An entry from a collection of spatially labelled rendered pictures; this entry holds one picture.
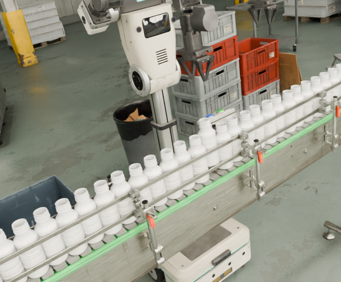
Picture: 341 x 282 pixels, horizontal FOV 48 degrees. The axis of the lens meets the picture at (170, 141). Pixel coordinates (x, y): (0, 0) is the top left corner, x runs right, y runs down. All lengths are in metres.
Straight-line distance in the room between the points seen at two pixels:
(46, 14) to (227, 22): 7.40
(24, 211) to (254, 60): 3.06
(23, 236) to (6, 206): 0.63
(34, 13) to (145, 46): 8.83
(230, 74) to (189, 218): 2.70
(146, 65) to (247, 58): 2.43
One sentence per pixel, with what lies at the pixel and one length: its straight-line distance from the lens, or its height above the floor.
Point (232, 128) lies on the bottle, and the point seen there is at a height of 1.13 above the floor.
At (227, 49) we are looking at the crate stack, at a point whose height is 0.79.
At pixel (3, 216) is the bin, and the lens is 1.71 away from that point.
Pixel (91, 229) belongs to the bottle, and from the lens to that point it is 1.13.
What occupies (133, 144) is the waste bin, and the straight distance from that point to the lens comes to 2.96.
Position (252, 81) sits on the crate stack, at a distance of 4.23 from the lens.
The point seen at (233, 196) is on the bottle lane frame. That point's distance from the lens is 1.41.
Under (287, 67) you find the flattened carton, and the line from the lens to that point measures 4.57.
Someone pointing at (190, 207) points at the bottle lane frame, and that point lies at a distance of 1.28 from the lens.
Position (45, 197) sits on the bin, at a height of 0.87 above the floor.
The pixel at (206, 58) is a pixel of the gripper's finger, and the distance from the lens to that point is 1.17.
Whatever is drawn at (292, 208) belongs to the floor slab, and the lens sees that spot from 2.83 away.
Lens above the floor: 1.72
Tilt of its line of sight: 26 degrees down
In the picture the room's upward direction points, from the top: 10 degrees counter-clockwise
